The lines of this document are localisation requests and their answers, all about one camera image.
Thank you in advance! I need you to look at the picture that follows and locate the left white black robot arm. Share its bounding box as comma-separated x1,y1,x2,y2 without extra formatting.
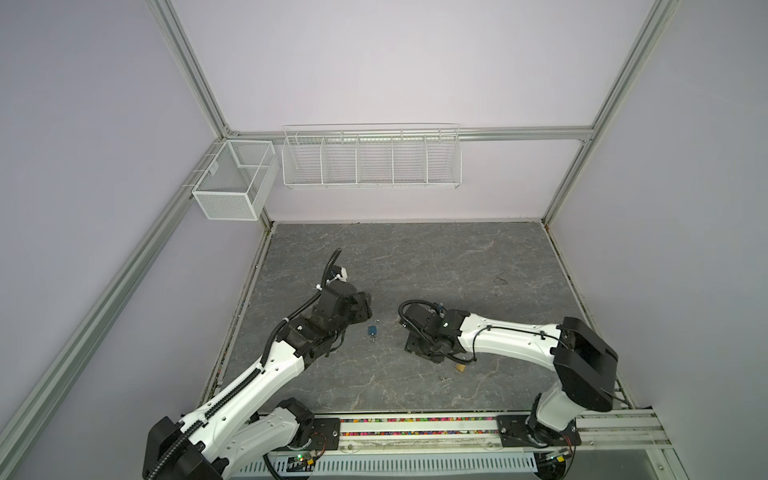
141,250,372,479

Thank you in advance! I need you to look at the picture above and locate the white vented cable duct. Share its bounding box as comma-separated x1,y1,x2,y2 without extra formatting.
270,452,538,479

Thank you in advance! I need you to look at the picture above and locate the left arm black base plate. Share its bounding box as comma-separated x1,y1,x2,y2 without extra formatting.
276,417,341,452

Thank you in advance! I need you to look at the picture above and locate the white wire shelf basket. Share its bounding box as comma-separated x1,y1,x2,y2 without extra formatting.
282,123,463,189

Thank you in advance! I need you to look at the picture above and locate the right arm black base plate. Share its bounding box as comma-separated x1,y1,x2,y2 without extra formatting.
496,414,582,449

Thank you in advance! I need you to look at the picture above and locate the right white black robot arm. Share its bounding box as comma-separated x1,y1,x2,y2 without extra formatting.
398,299,618,444

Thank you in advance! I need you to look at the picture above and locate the white mesh box basket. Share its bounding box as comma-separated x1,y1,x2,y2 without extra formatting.
192,140,279,221

